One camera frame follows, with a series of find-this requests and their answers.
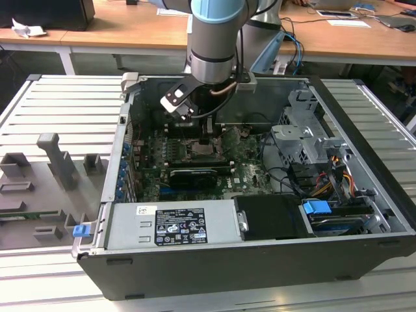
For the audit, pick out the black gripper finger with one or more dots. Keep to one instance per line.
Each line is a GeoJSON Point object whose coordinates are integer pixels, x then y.
{"type": "Point", "coordinates": [204, 135]}
{"type": "Point", "coordinates": [210, 136]}

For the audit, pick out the CPU with silver top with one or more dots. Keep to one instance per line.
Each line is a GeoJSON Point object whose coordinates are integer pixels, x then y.
{"type": "Point", "coordinates": [203, 149]}

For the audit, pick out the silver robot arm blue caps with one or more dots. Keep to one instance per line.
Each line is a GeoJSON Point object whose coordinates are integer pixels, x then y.
{"type": "Point", "coordinates": [211, 48]}

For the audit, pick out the CPU socket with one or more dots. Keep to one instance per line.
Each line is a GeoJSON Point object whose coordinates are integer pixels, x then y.
{"type": "Point", "coordinates": [195, 151]}

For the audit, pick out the black RAM slot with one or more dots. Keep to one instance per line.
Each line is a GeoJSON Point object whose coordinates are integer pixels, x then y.
{"type": "Point", "coordinates": [201, 167]}
{"type": "Point", "coordinates": [201, 160]}

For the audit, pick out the black finned heatsink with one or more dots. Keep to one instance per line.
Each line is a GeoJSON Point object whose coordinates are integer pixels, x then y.
{"type": "Point", "coordinates": [180, 129]}

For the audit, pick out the silver coin cell battery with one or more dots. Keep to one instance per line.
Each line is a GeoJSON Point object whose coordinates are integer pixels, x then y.
{"type": "Point", "coordinates": [244, 132]}

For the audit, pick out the black graphics card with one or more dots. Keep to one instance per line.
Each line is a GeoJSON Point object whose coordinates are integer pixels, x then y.
{"type": "Point", "coordinates": [195, 180]}

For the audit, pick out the green motherboard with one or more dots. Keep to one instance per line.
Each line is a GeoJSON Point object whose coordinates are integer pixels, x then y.
{"type": "Point", "coordinates": [250, 175]}

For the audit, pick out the grey case latch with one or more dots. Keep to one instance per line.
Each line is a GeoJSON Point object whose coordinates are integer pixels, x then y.
{"type": "Point", "coordinates": [129, 81]}

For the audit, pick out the blue card retention clip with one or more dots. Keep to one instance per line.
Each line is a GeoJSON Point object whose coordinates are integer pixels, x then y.
{"type": "Point", "coordinates": [122, 184]}
{"type": "Point", "coordinates": [123, 169]}
{"type": "Point", "coordinates": [120, 194]}
{"type": "Point", "coordinates": [125, 149]}

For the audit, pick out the pale blue teach pendant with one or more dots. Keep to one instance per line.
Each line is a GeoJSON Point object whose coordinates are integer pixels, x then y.
{"type": "Point", "coordinates": [268, 52]}

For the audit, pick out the perforated metal drive cage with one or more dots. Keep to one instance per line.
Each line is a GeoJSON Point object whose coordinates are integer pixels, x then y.
{"type": "Point", "coordinates": [292, 136]}

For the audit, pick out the white paper sheet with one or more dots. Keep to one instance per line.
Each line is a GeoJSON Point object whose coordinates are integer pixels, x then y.
{"type": "Point", "coordinates": [347, 23]}
{"type": "Point", "coordinates": [169, 11]}

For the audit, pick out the black plastic shroud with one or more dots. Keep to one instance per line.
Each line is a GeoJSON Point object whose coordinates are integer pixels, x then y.
{"type": "Point", "coordinates": [269, 217]}

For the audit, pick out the wooden desk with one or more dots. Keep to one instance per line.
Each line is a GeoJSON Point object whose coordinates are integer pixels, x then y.
{"type": "Point", "coordinates": [39, 37]}
{"type": "Point", "coordinates": [130, 29]}

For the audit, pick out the grey power supply with label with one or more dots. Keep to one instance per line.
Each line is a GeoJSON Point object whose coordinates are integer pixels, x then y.
{"type": "Point", "coordinates": [130, 227]}

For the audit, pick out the blue disk carrier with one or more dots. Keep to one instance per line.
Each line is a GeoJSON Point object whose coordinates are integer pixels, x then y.
{"type": "Point", "coordinates": [316, 207]}

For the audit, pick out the black and grey PC case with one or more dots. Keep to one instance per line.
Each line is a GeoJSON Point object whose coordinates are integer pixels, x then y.
{"type": "Point", "coordinates": [227, 276]}

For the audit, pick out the grey parts rack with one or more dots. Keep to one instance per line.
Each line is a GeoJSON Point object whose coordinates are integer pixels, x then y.
{"type": "Point", "coordinates": [58, 156]}

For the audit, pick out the hard disk drive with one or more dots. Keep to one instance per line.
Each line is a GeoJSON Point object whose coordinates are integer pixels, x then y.
{"type": "Point", "coordinates": [338, 224]}

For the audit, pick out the blue case latch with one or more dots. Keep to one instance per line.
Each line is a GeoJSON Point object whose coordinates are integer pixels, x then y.
{"type": "Point", "coordinates": [80, 231]}

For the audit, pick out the white tablet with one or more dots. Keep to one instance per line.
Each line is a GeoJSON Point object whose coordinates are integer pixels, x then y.
{"type": "Point", "coordinates": [336, 13]}

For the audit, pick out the black computer tower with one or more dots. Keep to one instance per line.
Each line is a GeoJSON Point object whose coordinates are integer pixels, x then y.
{"type": "Point", "coordinates": [45, 13]}

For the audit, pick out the crumpled white paper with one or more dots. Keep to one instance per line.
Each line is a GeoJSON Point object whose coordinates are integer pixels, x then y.
{"type": "Point", "coordinates": [27, 30]}

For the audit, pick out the grey laptop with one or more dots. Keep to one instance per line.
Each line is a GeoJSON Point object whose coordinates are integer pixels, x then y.
{"type": "Point", "coordinates": [396, 20]}

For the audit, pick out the black computer mouse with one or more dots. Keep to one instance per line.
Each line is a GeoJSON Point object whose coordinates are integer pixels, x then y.
{"type": "Point", "coordinates": [407, 28]}

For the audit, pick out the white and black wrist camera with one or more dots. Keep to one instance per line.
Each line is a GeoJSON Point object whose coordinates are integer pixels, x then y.
{"type": "Point", "coordinates": [177, 96]}

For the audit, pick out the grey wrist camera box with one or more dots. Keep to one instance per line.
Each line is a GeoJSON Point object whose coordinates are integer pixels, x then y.
{"type": "Point", "coordinates": [246, 83]}

